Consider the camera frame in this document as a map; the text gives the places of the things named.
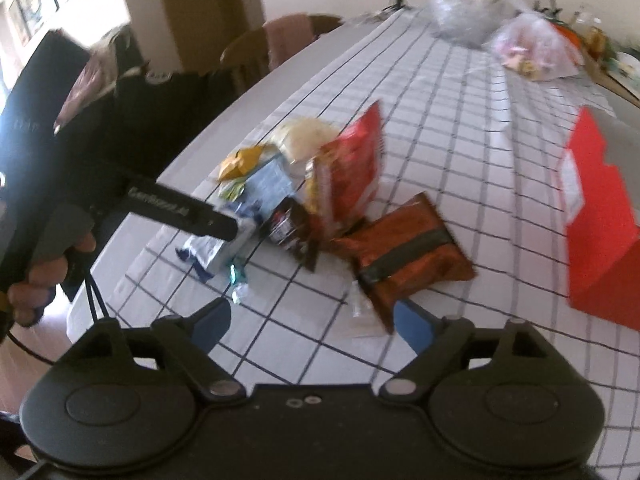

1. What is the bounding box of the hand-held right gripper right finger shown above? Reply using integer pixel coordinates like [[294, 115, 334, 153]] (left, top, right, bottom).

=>
[[378, 299, 566, 403]]

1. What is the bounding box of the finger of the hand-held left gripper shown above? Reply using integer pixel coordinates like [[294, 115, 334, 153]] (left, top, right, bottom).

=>
[[119, 174, 239, 241]]

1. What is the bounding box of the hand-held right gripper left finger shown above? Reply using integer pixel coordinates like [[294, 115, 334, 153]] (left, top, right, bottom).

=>
[[57, 298, 248, 403]]

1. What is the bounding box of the white blue snack packet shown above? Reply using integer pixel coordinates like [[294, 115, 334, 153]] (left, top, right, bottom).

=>
[[175, 217, 257, 282]]

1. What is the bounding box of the orange brown snack packet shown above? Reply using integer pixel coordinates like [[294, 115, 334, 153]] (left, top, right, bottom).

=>
[[334, 192, 477, 336]]

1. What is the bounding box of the yellow snack packet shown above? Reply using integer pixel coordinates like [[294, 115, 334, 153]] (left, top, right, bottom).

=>
[[217, 145, 269, 183]]

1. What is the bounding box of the grey blue snack packet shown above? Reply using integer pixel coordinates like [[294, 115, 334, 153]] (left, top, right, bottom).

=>
[[244, 157, 297, 231]]

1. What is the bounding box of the dark brown snack packet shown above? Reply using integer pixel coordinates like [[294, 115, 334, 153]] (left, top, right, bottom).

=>
[[266, 197, 322, 273]]

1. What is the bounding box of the cream snack packet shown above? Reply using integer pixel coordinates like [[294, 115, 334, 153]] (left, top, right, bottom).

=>
[[265, 117, 342, 162]]

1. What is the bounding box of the red snack bag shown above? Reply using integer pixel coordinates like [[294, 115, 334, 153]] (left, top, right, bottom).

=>
[[304, 100, 386, 242]]

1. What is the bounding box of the red box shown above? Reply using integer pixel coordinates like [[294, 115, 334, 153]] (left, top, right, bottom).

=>
[[562, 105, 640, 332]]

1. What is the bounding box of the person's left hand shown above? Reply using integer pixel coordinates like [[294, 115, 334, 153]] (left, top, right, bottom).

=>
[[9, 232, 97, 328]]

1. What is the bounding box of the small clear packet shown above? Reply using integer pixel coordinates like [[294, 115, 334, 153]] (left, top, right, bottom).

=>
[[349, 280, 392, 339]]

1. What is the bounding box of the small green packet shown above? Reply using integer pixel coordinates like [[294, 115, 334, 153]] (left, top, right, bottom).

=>
[[220, 180, 249, 204]]

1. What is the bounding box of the small green candy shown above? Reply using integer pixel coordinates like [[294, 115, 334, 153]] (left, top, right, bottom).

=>
[[227, 257, 252, 306]]

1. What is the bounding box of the wooden chair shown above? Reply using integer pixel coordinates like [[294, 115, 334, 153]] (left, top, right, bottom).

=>
[[220, 14, 346, 107]]

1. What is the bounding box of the checked tablecloth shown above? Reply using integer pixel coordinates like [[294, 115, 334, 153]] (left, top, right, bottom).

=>
[[112, 7, 640, 391]]

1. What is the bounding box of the pink cloth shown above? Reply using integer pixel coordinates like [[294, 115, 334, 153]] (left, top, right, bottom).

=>
[[262, 15, 322, 74]]

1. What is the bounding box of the plastic bag with pink contents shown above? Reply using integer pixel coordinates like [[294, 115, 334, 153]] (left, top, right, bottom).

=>
[[487, 12, 586, 83]]

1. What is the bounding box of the clear plastic bag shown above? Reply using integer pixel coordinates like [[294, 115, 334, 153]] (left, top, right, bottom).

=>
[[425, 0, 527, 49]]

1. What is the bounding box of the white green carton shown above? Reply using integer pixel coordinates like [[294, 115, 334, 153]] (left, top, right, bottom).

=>
[[606, 49, 640, 83]]

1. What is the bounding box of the black cable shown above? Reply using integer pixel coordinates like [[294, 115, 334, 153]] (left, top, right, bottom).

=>
[[84, 269, 112, 322]]

